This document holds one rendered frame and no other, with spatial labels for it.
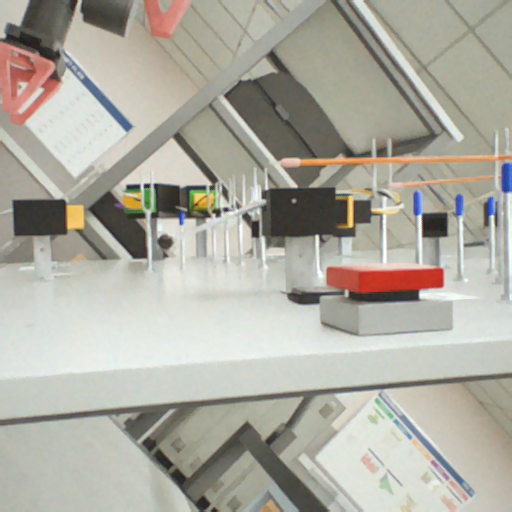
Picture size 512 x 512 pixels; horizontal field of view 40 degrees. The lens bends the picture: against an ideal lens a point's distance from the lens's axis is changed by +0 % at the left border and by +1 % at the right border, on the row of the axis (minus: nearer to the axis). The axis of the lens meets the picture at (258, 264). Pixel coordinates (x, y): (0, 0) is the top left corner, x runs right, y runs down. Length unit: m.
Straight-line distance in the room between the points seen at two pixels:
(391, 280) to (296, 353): 0.08
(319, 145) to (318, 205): 1.16
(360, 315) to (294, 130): 1.37
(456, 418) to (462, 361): 8.84
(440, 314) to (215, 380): 0.13
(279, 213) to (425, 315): 0.22
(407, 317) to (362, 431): 8.38
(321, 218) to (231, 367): 0.28
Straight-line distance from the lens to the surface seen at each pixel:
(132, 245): 1.59
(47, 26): 0.95
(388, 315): 0.37
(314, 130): 1.73
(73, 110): 8.46
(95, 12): 0.96
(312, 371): 0.32
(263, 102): 1.69
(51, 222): 0.87
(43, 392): 0.30
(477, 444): 9.37
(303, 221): 0.57
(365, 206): 0.60
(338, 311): 0.39
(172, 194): 1.31
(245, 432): 1.54
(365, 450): 8.80
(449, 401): 9.13
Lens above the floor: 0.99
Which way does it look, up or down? 10 degrees up
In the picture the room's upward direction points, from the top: 47 degrees clockwise
